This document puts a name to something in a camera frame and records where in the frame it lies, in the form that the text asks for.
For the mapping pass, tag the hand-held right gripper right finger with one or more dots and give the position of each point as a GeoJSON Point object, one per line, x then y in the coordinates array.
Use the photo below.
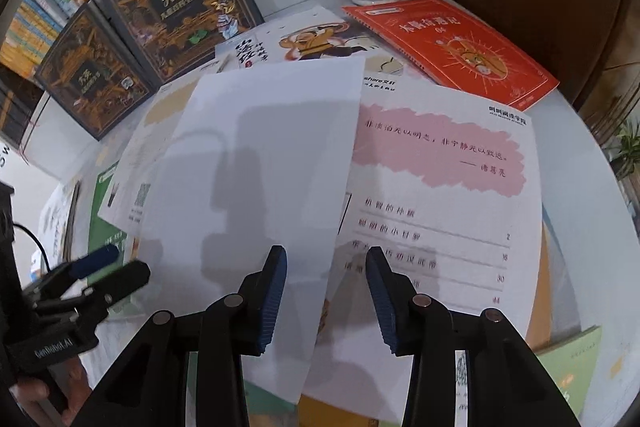
{"type": "Point", "coordinates": [382, 302]}

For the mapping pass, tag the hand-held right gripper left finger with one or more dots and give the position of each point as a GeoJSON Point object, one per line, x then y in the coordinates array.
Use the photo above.
{"type": "Point", "coordinates": [270, 302]}

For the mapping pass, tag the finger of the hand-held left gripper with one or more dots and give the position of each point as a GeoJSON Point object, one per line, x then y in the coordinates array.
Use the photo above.
{"type": "Point", "coordinates": [125, 279]}
{"type": "Point", "coordinates": [95, 258]}

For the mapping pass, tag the white-paged paperback book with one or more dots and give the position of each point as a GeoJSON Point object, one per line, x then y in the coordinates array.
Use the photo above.
{"type": "Point", "coordinates": [250, 167]}

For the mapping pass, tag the row of black bound books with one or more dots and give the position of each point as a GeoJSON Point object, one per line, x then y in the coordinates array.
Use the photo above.
{"type": "Point", "coordinates": [17, 107]}

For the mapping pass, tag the row of yellow orange books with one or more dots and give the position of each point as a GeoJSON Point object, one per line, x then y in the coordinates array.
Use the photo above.
{"type": "Point", "coordinates": [40, 17]}

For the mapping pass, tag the person's left hand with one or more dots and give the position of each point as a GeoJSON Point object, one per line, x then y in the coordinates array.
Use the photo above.
{"type": "Point", "coordinates": [30, 399]}

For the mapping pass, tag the white illustrated book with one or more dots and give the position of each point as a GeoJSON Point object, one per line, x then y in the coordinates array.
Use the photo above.
{"type": "Point", "coordinates": [57, 227]}

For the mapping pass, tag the white bookshelf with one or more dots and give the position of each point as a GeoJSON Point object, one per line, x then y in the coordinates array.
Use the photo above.
{"type": "Point", "coordinates": [55, 142]}

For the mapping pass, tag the pale green paperback book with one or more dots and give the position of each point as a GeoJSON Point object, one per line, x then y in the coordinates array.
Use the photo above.
{"type": "Point", "coordinates": [575, 382]}

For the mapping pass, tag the white cartoon monkey book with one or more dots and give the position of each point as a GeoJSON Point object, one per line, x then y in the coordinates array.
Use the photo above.
{"type": "Point", "coordinates": [310, 39]}

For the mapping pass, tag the red paperback book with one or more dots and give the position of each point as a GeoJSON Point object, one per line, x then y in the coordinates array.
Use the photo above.
{"type": "Point", "coordinates": [450, 42]}

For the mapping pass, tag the green leafy plant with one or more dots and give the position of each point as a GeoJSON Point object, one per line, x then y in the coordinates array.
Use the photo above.
{"type": "Point", "coordinates": [622, 147]}

